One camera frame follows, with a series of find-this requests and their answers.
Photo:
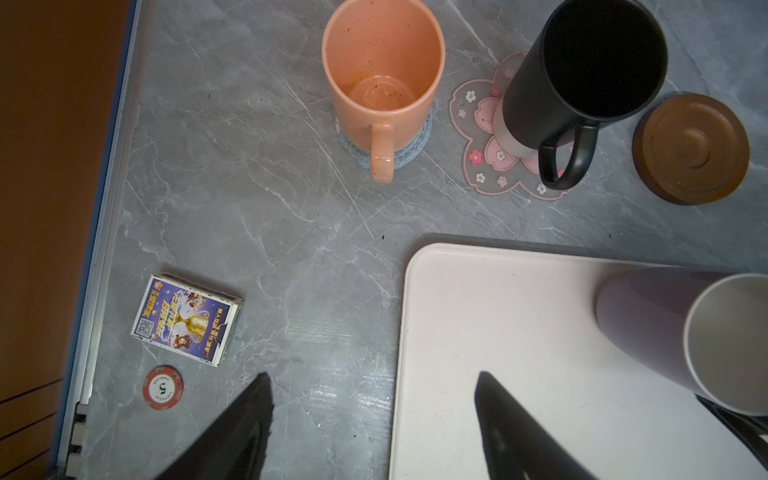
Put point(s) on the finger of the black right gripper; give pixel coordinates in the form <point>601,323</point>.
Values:
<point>751,431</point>

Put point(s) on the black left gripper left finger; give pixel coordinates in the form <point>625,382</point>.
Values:
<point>234,445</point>

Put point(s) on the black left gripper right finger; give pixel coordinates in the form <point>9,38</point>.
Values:
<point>515,445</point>

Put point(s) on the white lavender mug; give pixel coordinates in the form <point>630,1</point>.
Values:
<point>704,330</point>

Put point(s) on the pink flower coaster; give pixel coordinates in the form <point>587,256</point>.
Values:
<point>487,167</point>

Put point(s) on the brown wooden round coaster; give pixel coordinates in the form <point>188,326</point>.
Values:
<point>691,150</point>

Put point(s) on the light blue woven coaster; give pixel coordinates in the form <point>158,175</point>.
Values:
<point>403,156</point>

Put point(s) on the black mug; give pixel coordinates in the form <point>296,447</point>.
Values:
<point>593,64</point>

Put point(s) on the orange pink mug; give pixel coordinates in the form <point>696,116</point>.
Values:
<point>383,61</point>

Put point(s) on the small red round token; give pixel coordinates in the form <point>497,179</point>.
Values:
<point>163,388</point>

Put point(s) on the beige serving tray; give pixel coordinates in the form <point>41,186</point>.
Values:
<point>528,318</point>

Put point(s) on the purple playing card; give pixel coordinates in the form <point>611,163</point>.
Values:
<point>186,318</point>

